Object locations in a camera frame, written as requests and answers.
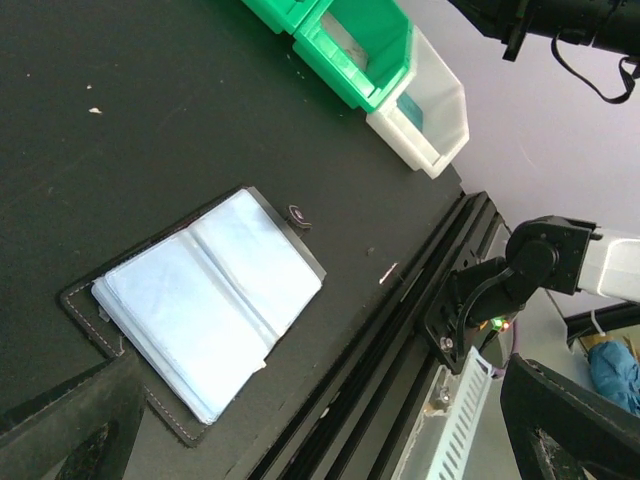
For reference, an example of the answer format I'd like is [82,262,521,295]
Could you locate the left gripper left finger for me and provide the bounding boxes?
[1,354,145,479]

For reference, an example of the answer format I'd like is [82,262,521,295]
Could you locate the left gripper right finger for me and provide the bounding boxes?
[500,354,639,479]

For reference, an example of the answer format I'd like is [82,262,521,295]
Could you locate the black leather card holder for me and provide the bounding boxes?
[59,186,326,447]

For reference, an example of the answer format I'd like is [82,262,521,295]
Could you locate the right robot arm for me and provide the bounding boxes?
[417,216,639,374]

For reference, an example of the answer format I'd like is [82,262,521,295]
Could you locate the white card red marks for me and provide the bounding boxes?
[321,11,370,71]

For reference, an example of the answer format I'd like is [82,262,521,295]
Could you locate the clear plastic bin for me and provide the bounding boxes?
[366,27,469,179]

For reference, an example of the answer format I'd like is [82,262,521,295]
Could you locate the green two-compartment bin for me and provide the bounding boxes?
[245,0,413,113]

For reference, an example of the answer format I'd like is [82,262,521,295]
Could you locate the blue cloth outside enclosure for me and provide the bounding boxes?
[587,337,639,417]

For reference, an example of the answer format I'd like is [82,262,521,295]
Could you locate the white slotted cable duct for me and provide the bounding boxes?
[427,347,493,480]

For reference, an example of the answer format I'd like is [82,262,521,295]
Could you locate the black aluminium rail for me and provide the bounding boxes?
[246,193,502,479]

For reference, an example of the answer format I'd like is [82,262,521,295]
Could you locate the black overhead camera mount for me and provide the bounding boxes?
[451,0,639,105]

